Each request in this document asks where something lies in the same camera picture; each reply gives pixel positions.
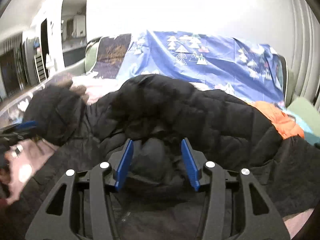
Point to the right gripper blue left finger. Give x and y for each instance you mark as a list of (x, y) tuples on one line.
[(120, 164)]

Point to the black puffer jacket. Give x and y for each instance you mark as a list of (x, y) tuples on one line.
[(255, 177)]

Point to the green cushion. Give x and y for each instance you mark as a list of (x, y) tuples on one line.
[(307, 118)]

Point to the white small shelf rack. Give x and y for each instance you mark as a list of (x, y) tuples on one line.
[(40, 68)]

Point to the dark landscape-print blanket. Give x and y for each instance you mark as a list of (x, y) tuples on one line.
[(110, 55)]

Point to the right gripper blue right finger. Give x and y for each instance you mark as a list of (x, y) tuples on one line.
[(194, 163)]

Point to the blue tree-print sheet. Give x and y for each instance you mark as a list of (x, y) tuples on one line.
[(248, 71)]

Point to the pink polka-dot bed sheet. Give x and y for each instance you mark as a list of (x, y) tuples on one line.
[(28, 156)]

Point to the orange puffer jacket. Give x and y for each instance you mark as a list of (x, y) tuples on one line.
[(284, 124)]

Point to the brown fleece garment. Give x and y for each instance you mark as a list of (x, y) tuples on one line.
[(80, 90)]

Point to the grey curtain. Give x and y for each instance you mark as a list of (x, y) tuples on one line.
[(305, 61)]

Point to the dark refrigerator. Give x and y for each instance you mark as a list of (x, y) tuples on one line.
[(28, 53)]

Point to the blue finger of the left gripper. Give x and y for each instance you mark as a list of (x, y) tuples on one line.
[(26, 125)]

